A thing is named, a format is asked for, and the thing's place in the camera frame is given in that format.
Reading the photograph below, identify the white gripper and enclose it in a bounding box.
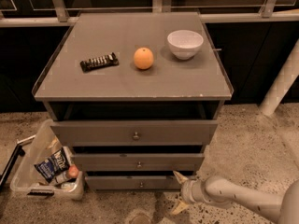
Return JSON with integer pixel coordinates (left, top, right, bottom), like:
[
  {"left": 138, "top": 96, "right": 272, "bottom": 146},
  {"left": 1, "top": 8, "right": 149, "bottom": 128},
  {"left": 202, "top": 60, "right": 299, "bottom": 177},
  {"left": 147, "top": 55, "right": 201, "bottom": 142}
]
[{"left": 171, "top": 171, "right": 204, "bottom": 215}]

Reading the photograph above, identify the grey bottom drawer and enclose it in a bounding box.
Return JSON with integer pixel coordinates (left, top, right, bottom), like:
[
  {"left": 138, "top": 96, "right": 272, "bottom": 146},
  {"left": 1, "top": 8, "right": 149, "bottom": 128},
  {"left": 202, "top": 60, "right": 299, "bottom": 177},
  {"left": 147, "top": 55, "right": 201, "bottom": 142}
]
[{"left": 85, "top": 175, "right": 180, "bottom": 190}]

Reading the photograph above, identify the grey drawer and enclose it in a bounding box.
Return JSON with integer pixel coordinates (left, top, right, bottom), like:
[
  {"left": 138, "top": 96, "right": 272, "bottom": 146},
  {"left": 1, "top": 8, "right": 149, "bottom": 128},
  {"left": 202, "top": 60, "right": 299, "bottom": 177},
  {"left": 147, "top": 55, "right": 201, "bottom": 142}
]
[
  {"left": 73, "top": 153, "right": 204, "bottom": 171},
  {"left": 50, "top": 120, "right": 218, "bottom": 147},
  {"left": 85, "top": 175, "right": 180, "bottom": 190}
]

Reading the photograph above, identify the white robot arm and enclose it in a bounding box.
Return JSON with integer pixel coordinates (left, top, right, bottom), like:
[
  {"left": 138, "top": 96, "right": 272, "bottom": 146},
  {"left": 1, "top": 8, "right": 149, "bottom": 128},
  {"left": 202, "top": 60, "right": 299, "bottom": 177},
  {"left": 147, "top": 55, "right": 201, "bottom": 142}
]
[{"left": 172, "top": 171, "right": 299, "bottom": 224}]

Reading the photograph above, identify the grey top drawer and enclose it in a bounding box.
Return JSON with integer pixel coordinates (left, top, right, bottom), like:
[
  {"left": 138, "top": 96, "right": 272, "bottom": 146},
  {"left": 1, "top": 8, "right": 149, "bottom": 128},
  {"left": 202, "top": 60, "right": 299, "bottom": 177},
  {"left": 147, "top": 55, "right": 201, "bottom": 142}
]
[{"left": 50, "top": 120, "right": 218, "bottom": 147}]

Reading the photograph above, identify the grey middle drawer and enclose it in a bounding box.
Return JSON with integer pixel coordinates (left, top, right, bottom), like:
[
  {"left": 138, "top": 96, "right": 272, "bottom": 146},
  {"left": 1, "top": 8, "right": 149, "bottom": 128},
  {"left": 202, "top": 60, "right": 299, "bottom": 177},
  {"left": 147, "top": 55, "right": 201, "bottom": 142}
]
[{"left": 73, "top": 153, "right": 204, "bottom": 171}]

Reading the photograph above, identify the grey drawer cabinet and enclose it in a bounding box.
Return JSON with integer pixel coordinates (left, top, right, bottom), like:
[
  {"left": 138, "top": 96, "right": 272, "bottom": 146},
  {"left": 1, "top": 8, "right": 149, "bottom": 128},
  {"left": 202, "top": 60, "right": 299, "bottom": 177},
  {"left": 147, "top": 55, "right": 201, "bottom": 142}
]
[{"left": 33, "top": 12, "right": 233, "bottom": 177}]

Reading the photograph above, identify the red apple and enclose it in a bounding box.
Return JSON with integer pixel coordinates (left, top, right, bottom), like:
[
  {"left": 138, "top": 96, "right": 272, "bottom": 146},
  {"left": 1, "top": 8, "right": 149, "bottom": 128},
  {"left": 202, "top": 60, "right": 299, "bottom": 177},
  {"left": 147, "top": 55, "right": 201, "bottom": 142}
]
[{"left": 68, "top": 165, "right": 78, "bottom": 178}]

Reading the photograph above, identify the blue chip bag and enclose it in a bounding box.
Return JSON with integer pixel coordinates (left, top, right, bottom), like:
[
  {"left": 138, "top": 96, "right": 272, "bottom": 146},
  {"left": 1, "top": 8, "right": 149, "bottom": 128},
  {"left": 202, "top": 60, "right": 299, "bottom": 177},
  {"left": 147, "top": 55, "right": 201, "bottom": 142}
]
[{"left": 34, "top": 147, "right": 70, "bottom": 183}]

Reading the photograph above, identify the orange fruit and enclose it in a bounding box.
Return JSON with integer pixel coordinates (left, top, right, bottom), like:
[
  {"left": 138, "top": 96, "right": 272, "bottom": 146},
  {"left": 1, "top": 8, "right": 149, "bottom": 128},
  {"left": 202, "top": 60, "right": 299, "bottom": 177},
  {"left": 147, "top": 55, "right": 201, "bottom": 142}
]
[{"left": 134, "top": 48, "right": 154, "bottom": 70}]

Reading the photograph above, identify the clear plastic bin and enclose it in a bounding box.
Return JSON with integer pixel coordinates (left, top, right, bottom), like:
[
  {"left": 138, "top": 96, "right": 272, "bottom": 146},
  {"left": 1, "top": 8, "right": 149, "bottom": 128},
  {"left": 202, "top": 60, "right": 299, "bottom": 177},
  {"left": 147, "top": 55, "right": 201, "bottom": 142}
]
[{"left": 10, "top": 119, "right": 84, "bottom": 200}]

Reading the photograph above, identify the white ceramic bowl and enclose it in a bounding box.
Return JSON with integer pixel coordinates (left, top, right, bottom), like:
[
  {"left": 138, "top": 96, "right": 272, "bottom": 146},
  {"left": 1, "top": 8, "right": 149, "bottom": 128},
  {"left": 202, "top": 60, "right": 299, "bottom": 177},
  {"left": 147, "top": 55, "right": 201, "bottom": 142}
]
[{"left": 167, "top": 30, "right": 204, "bottom": 60}]

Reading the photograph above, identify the black snack bar wrapper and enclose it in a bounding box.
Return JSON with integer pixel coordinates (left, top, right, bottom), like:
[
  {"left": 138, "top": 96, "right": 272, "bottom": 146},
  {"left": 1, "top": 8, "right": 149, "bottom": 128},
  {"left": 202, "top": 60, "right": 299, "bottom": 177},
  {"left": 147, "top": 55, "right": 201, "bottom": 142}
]
[{"left": 80, "top": 52, "right": 119, "bottom": 73}]

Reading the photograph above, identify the white diagonal post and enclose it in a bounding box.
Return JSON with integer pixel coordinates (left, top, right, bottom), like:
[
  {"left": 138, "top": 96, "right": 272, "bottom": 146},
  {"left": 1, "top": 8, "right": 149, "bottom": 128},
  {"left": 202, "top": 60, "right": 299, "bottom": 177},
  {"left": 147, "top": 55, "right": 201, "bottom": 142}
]
[{"left": 259, "top": 39, "right": 299, "bottom": 116}]

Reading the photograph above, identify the metal railing frame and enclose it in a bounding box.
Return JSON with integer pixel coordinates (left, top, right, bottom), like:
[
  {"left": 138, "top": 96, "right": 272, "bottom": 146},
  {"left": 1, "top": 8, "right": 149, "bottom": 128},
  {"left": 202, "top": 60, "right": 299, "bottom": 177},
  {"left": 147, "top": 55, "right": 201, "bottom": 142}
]
[{"left": 0, "top": 0, "right": 299, "bottom": 27}]

